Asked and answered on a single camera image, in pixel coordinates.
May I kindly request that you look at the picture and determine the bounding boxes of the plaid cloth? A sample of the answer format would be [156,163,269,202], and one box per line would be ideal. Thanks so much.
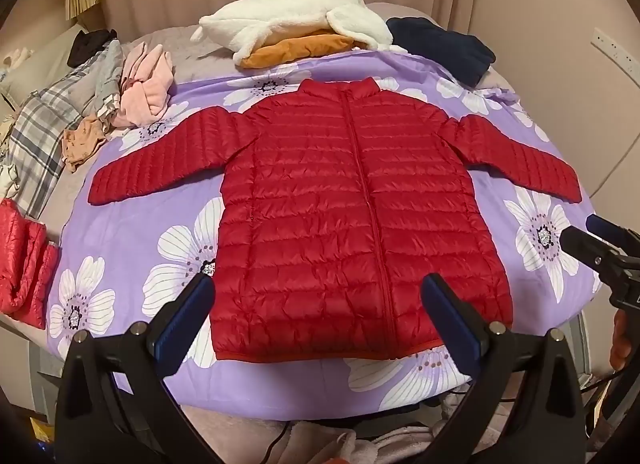
[7,61,108,219]

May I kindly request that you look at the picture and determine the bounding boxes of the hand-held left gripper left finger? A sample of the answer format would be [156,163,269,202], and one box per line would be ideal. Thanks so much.
[54,274,223,464]

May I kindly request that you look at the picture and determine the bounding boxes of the pink garment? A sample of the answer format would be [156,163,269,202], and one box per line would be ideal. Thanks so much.
[111,42,175,129]

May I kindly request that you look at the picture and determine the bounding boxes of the beige dotted cloth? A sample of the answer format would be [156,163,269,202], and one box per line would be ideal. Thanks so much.
[62,116,108,173]

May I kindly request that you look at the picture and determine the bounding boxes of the orange garment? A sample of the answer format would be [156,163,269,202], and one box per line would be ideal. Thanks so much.
[240,31,368,69]

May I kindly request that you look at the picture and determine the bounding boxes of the grey garment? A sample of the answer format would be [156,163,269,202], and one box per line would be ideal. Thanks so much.
[82,38,126,114]

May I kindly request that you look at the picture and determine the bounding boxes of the navy garment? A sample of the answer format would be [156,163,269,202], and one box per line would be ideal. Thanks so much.
[386,17,497,87]

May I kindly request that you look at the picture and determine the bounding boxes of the black cloth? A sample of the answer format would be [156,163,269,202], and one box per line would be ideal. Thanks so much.
[67,28,118,67]

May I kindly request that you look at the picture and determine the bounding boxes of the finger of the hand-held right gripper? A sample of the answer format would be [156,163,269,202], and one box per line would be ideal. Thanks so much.
[559,226,633,273]
[586,214,640,251]

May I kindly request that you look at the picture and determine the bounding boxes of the white fleece garment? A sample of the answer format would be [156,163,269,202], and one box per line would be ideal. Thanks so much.
[192,0,407,67]

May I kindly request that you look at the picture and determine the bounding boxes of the grey fuzzy cloth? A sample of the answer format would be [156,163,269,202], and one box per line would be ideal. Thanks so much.
[282,418,443,464]

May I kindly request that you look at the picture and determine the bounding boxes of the beige pillow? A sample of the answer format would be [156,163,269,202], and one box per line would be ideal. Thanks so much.
[0,24,86,109]

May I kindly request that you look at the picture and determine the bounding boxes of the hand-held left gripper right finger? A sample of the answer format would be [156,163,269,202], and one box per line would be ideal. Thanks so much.
[417,274,586,464]

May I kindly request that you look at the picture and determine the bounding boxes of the white wall socket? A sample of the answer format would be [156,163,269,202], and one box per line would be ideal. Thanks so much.
[591,28,640,72]

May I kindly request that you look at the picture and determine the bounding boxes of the purple floral quilt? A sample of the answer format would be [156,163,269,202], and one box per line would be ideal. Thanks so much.
[47,48,603,412]

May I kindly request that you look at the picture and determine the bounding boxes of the red puffer jacket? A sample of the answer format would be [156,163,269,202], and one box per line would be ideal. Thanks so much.
[89,76,583,362]
[0,198,60,329]

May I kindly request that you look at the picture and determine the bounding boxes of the folded red puffer jacket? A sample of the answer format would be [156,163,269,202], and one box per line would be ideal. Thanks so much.
[0,198,60,329]

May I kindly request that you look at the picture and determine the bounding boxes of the person's right hand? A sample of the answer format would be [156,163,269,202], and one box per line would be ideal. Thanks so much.
[610,309,634,370]

